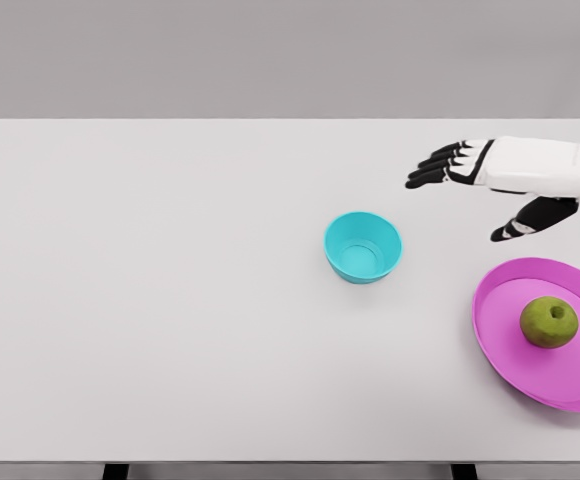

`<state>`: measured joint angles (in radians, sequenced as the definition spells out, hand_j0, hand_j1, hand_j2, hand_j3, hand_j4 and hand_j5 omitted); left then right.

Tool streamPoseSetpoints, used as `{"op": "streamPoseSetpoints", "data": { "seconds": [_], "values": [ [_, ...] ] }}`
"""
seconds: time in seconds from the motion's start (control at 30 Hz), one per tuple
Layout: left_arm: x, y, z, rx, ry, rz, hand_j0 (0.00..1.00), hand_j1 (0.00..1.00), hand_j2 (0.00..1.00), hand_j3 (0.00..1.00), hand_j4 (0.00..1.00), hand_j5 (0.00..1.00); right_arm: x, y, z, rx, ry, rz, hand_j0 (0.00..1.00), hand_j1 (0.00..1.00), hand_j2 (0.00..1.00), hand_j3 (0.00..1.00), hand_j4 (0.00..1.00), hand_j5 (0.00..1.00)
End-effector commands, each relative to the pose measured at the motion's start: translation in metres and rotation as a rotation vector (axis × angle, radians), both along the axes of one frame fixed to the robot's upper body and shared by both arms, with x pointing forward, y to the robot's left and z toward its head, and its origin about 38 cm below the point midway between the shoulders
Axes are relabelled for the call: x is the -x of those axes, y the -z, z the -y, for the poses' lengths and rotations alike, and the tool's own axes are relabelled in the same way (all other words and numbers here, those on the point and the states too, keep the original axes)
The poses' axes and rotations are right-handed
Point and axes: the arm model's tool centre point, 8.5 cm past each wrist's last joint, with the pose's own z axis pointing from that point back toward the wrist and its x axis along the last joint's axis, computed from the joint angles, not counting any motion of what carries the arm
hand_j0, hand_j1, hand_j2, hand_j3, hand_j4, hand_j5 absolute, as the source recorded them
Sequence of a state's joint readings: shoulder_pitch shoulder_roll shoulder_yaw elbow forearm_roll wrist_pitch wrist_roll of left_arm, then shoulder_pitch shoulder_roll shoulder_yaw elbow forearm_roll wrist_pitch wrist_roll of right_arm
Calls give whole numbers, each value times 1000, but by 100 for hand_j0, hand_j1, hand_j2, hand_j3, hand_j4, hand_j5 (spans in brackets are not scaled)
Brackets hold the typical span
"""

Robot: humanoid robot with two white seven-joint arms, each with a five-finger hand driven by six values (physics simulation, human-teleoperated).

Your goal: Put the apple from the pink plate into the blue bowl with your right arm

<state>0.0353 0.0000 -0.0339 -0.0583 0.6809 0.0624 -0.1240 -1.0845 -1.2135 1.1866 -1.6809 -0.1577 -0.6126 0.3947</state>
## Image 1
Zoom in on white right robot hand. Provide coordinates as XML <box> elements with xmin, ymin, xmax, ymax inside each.
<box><xmin>404</xmin><ymin>136</ymin><xmax>580</xmax><ymax>244</ymax></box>

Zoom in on pink plate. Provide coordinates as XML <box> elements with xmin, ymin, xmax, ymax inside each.
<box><xmin>471</xmin><ymin>257</ymin><xmax>580</xmax><ymax>414</ymax></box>

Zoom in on green apple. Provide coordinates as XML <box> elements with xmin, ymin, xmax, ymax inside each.
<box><xmin>519</xmin><ymin>296</ymin><xmax>580</xmax><ymax>349</ymax></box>

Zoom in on blue bowl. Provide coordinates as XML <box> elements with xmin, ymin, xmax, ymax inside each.
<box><xmin>323</xmin><ymin>211</ymin><xmax>403</xmax><ymax>286</ymax></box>

